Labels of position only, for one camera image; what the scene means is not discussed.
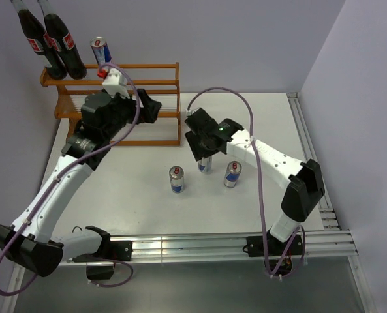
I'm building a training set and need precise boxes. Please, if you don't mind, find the cola bottle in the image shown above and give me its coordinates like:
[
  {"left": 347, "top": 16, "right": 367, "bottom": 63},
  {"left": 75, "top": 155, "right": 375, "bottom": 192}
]
[
  {"left": 37, "top": 1, "right": 87, "bottom": 80},
  {"left": 10, "top": 0, "right": 67, "bottom": 80}
]

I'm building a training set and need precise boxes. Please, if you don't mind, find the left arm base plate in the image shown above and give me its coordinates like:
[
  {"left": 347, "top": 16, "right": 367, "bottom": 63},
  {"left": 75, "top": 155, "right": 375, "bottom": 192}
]
[{"left": 72, "top": 241, "right": 132, "bottom": 263}]

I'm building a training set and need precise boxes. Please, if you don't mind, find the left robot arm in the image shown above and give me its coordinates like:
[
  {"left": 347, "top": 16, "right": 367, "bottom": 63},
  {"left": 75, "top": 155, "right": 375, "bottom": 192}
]
[{"left": 0, "top": 89, "right": 162, "bottom": 277}]

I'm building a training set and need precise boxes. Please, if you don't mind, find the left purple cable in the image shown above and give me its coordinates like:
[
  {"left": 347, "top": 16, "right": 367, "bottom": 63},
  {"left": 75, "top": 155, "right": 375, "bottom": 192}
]
[{"left": 0, "top": 63, "right": 142, "bottom": 297}]

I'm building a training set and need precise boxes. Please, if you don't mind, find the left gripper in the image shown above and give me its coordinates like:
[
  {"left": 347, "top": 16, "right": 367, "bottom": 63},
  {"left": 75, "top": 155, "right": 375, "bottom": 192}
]
[{"left": 103, "top": 88, "right": 161, "bottom": 140}]

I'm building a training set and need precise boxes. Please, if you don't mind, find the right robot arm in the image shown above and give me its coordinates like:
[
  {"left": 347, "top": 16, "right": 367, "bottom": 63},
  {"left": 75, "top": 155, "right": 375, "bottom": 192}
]
[{"left": 185, "top": 108, "right": 325, "bottom": 254}]

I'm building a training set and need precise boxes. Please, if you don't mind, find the wooden two-tier shelf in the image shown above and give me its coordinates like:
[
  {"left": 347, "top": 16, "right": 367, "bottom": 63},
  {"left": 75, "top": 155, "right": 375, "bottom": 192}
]
[{"left": 40, "top": 63, "right": 181, "bottom": 146}]

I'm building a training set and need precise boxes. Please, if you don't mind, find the energy drink can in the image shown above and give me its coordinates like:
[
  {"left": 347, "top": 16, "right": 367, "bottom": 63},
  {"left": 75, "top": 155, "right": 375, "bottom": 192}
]
[
  {"left": 224, "top": 161, "right": 242, "bottom": 188},
  {"left": 90, "top": 37, "right": 112, "bottom": 65},
  {"left": 169, "top": 166, "right": 184, "bottom": 193},
  {"left": 198, "top": 156, "right": 212, "bottom": 174}
]

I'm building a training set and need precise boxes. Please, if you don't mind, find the purple cable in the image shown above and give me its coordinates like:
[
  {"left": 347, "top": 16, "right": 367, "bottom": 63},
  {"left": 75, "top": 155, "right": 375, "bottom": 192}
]
[
  {"left": 0, "top": 63, "right": 142, "bottom": 297},
  {"left": 187, "top": 86, "right": 307, "bottom": 280}
]

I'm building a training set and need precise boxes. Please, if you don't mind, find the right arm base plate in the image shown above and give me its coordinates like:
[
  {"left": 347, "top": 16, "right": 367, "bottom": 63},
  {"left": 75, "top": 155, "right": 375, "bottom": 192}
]
[{"left": 245, "top": 233, "right": 303, "bottom": 258}]

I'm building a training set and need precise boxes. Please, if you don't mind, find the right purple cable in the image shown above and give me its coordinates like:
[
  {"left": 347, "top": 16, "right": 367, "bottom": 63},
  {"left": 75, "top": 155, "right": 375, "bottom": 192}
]
[{"left": 187, "top": 86, "right": 307, "bottom": 280}]

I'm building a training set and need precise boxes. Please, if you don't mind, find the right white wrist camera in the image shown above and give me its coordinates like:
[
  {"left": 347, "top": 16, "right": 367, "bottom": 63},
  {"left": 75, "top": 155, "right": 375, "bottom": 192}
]
[{"left": 186, "top": 107, "right": 200, "bottom": 117}]

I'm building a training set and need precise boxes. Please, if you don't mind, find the aluminium rail frame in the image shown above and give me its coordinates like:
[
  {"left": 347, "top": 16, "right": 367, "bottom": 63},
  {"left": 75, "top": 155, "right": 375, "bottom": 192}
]
[{"left": 0, "top": 91, "right": 377, "bottom": 313}]

